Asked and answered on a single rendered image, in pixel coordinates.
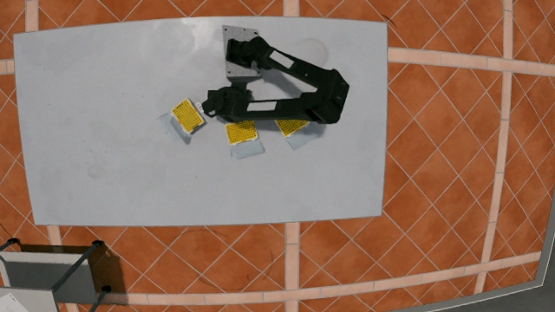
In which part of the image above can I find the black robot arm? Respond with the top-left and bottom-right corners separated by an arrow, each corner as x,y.
201,36 -> 349,124

